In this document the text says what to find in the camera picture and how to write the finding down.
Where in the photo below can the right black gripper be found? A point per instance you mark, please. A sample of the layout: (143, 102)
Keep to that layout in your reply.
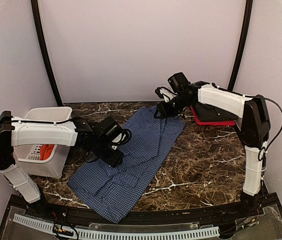
(165, 113)

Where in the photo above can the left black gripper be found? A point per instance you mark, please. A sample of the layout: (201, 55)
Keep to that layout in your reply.
(113, 161)

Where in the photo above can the blue checked shirt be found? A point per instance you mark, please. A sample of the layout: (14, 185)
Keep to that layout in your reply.
(113, 192)

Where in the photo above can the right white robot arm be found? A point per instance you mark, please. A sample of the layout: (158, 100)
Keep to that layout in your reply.
(253, 130)

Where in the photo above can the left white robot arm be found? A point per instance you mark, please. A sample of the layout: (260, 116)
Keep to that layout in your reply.
(15, 131)

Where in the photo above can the white plastic laundry basket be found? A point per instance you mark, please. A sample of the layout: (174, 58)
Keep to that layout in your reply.
(29, 155)

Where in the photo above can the orange garment in basket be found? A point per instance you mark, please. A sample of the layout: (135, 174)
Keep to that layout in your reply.
(46, 151)

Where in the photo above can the red folded garment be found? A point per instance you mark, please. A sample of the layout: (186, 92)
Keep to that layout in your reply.
(211, 123)

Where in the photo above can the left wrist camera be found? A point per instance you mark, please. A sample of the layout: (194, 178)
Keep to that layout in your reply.
(113, 134)

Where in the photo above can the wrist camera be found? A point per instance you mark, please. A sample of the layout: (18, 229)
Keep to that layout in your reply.
(177, 85)
(113, 134)

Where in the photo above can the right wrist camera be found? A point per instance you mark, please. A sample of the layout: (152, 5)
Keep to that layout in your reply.
(177, 85)

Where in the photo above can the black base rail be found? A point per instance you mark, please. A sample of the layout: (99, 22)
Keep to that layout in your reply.
(224, 215)

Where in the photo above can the right black frame post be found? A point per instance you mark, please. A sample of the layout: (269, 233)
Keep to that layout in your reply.
(241, 44)

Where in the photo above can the black frame post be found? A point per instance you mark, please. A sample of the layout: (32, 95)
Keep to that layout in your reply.
(241, 44)
(44, 52)

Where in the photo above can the left black frame post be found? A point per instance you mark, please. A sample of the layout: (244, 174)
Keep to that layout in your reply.
(44, 52)

